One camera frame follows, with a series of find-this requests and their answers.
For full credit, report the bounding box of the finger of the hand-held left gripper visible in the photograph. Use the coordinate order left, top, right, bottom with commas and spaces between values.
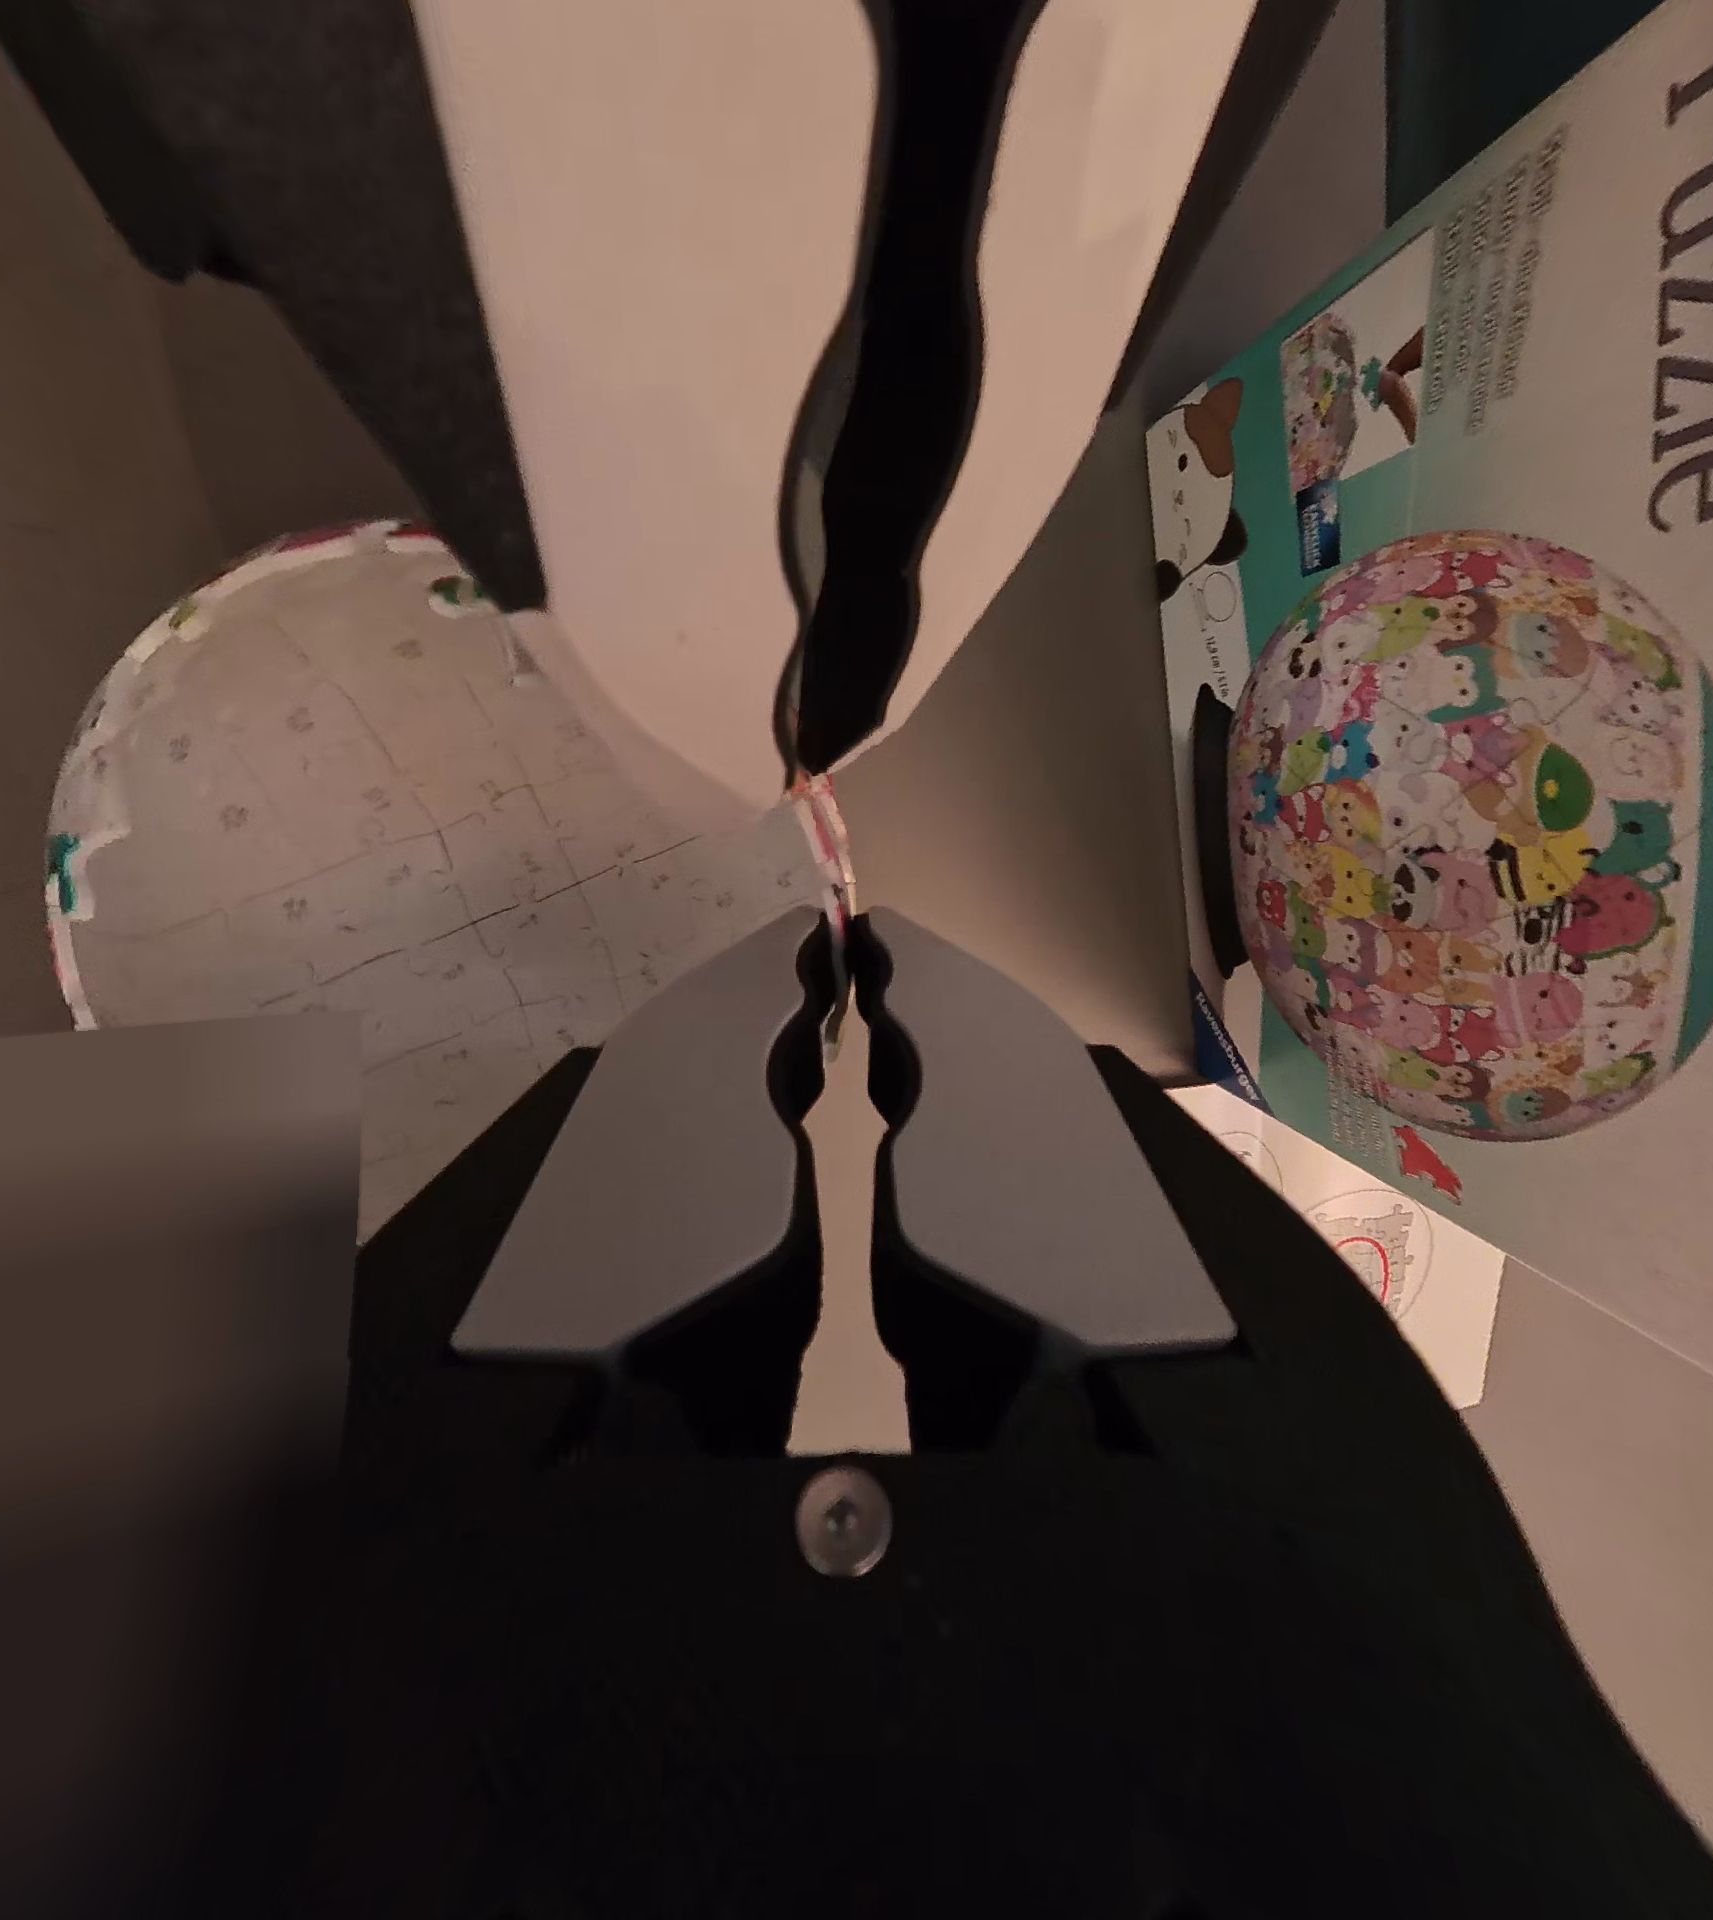
800, 0, 1258, 779
410, 0, 950, 815

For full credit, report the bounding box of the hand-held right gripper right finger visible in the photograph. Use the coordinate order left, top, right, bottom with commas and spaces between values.
850, 903, 1242, 1374

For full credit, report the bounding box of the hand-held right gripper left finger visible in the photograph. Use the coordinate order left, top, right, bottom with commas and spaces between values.
448, 903, 847, 1370

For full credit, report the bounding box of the curved puzzle piece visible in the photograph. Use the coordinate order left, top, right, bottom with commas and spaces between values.
788, 772, 860, 1060

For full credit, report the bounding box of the colourful cartoon puzzle ball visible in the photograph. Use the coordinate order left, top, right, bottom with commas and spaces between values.
47, 515, 859, 1085

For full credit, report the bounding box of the white puzzle instruction sheet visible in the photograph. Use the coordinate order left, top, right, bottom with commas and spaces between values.
1170, 1079, 1510, 1411

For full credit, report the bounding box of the cartoon printed puzzle box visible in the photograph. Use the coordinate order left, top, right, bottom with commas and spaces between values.
1144, 0, 1713, 1419

